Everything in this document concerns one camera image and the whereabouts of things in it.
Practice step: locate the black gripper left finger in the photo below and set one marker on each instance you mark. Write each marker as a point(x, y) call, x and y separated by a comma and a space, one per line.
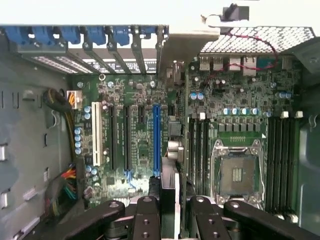
point(147, 220)

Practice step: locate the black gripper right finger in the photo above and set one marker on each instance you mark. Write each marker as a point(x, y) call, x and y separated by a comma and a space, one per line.
point(210, 220)

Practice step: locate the CPU socket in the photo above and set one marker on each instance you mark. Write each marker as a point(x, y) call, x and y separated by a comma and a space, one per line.
point(237, 175)

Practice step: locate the black RAM slot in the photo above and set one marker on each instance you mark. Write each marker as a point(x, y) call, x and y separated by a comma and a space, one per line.
point(285, 162)
point(192, 150)
point(199, 150)
point(293, 162)
point(206, 150)
point(270, 162)
point(278, 162)

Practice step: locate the blue expansion slot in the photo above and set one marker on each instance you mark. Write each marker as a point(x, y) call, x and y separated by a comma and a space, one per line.
point(157, 140)

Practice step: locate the long black expansion slot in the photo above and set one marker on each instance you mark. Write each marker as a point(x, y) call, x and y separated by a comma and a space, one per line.
point(128, 137)
point(113, 137)

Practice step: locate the white expansion slot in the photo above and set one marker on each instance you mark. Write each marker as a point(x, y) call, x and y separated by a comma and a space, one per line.
point(97, 132)

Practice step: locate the short black expansion slot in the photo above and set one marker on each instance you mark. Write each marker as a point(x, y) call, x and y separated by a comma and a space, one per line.
point(141, 115)

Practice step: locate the black open PC case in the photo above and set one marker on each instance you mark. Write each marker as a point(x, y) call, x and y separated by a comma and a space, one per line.
point(310, 175)

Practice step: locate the green motherboard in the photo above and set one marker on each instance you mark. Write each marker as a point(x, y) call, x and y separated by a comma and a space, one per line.
point(237, 95)

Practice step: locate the white power connector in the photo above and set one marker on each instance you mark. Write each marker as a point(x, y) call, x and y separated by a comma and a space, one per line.
point(75, 98)

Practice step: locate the metal slot cover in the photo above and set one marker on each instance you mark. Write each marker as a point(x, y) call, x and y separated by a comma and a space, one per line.
point(140, 58)
point(100, 58)
point(120, 60)

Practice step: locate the blue card clip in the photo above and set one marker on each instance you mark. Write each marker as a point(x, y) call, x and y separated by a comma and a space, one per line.
point(71, 35)
point(15, 35)
point(96, 35)
point(121, 36)
point(42, 35)

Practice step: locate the black case switch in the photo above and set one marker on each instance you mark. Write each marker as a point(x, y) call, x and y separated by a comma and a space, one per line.
point(237, 13)

